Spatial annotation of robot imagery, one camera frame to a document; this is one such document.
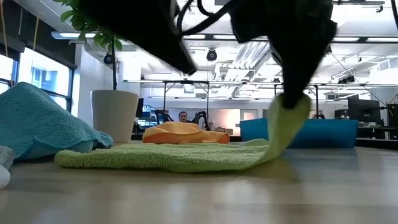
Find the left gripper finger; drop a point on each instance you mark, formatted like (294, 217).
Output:
(174, 53)

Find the background black robot arm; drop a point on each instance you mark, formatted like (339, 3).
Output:
(163, 116)
(203, 119)

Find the light green microfiber towel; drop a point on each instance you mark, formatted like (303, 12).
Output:
(155, 158)

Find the black background monitor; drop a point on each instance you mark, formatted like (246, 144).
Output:
(363, 110)

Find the black ceiling camera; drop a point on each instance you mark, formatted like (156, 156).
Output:
(211, 55)
(108, 58)

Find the green leafy plant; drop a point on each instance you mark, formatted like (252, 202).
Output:
(102, 37)

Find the teal microfiber towel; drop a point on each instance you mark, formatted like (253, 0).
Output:
(40, 124)

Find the blue plastic bin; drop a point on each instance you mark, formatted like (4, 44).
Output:
(326, 133)

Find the white plant pot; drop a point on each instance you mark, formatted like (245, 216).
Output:
(115, 115)

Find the orange microfiber towel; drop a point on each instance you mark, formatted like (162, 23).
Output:
(180, 133)

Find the person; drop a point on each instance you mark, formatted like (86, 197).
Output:
(183, 116)

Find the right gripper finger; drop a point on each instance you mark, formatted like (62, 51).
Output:
(293, 87)

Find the office window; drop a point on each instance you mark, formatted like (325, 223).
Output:
(43, 74)

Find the long ceiling light bar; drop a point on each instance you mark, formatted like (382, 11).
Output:
(348, 39)

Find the grey microfiber towel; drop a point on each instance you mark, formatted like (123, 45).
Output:
(4, 161)

